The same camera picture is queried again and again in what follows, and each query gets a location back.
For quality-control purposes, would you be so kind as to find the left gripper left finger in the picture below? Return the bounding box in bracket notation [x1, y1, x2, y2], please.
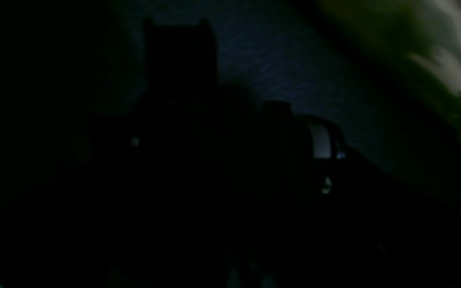
[0, 18, 233, 288]

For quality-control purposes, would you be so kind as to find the black table cloth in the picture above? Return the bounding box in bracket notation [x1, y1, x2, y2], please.
[112, 0, 461, 208]

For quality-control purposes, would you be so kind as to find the camouflage t-shirt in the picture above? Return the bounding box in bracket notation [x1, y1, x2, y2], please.
[314, 0, 461, 144]

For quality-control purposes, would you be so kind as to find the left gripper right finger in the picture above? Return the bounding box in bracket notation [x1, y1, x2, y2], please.
[230, 83, 461, 288]

